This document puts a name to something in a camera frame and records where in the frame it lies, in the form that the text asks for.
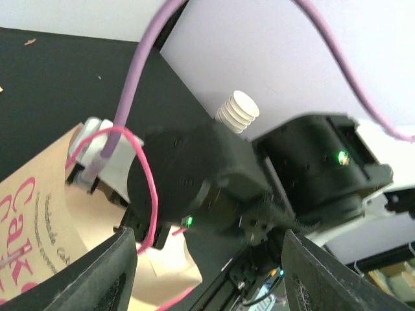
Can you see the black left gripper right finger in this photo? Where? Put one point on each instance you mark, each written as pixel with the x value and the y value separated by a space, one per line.
pixel 315 280

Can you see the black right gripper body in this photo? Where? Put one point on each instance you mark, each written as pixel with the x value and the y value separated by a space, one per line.
pixel 141 227

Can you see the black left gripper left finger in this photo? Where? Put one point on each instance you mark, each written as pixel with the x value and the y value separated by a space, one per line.
pixel 102 279

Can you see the cream cakes paper bag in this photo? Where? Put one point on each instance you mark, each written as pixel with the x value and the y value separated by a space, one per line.
pixel 46 226

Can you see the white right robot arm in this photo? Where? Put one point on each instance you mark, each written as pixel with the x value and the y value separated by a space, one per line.
pixel 312 173

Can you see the stack of paper cups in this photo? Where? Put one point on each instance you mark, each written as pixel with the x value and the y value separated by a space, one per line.
pixel 238 112

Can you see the small brown debris scrap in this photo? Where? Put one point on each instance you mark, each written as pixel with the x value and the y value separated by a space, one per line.
pixel 29 42

